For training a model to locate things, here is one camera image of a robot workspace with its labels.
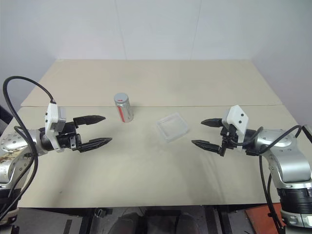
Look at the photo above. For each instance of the black table frame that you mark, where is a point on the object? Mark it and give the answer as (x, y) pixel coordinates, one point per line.
(156, 210)

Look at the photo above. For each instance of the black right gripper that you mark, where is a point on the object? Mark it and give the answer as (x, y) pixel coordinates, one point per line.
(229, 139)

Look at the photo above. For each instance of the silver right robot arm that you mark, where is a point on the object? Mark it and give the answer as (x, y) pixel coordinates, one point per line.
(290, 158)

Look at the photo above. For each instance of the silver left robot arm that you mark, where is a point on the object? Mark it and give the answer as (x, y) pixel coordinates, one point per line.
(14, 143)

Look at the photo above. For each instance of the orange mat on floor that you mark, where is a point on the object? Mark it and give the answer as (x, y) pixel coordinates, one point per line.
(264, 219)

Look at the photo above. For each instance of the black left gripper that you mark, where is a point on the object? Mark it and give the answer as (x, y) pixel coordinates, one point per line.
(65, 139)

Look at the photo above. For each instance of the clear square plastic container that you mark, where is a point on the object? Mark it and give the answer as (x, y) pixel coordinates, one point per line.
(172, 126)

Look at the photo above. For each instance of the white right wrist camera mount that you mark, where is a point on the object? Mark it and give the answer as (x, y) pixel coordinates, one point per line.
(237, 119)

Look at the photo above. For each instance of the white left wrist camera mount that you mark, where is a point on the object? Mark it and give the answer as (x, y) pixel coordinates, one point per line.
(52, 122)

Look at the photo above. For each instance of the silver red can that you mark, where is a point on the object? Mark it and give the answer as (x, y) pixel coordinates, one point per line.
(123, 107)

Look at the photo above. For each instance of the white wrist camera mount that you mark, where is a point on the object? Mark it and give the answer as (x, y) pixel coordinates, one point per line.
(52, 122)
(237, 119)

